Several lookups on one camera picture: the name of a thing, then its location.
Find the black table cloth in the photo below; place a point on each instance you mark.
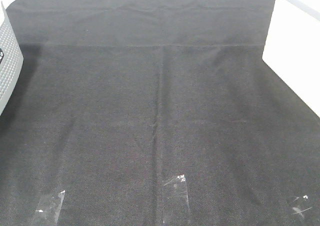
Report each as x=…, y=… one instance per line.
x=116, y=96

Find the grey perforated plastic basket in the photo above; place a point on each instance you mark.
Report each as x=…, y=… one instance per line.
x=11, y=59

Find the clear tape strip left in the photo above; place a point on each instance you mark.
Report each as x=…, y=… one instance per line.
x=48, y=209

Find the clear tape strip middle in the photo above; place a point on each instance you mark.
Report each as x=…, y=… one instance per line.
x=175, y=202

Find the clear tape strip right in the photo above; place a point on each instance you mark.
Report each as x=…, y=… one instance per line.
x=299, y=206

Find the clear tape strip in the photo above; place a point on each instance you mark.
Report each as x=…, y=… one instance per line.
x=48, y=209
x=175, y=202
x=299, y=206

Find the cream plastic storage box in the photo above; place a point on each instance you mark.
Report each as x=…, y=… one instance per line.
x=292, y=48

